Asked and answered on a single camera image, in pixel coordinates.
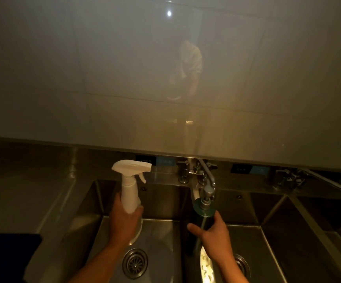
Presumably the person's left hand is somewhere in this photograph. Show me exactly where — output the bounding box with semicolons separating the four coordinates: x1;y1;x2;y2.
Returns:
109;192;144;248

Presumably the person's right hand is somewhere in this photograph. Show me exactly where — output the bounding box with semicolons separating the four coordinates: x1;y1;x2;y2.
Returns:
187;210;236;263

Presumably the dark green pump bottle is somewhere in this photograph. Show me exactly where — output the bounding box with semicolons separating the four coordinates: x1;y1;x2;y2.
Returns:
188;186;217;257

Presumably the white trigger spray bottle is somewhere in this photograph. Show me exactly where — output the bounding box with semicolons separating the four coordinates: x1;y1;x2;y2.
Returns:
112;160;153;245

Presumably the person's left forearm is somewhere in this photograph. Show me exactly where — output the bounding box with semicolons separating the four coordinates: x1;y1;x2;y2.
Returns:
67;244;130;283

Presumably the person's right forearm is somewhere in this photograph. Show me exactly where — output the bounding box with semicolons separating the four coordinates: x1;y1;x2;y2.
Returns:
215;256;249;283

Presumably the stainless steel sink unit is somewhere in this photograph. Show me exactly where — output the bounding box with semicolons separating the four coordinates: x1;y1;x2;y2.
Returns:
0;146;341;283

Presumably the pale patterned cloth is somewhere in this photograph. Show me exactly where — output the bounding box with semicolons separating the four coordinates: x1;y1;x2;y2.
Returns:
199;246;216;283

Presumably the round metal drain strainer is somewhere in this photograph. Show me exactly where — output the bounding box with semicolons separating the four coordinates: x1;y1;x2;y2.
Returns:
234;253;251;279
122;248;149;280

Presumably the chrome sink faucet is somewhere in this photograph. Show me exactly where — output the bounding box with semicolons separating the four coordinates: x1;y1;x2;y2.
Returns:
176;158;218;201
273;167;341;210

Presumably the black label sticker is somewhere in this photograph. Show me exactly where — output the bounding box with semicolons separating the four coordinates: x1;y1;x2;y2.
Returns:
230;163;250;174

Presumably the dark blue cloth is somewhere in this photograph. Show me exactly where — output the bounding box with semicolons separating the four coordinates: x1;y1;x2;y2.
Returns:
0;233;43;283

